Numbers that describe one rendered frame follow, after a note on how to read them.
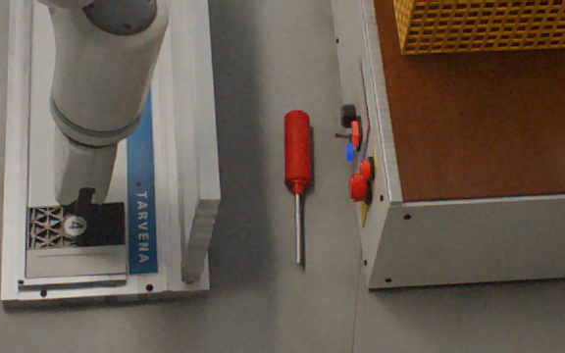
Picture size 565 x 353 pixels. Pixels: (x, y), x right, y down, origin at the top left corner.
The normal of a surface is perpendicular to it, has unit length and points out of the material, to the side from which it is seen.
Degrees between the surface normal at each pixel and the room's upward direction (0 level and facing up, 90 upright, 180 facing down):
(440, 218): 90
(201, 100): 7
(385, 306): 0
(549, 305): 0
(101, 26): 11
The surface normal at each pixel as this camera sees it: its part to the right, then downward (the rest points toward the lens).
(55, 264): 0.04, -0.48
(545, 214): 0.08, 0.87
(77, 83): -0.53, 0.66
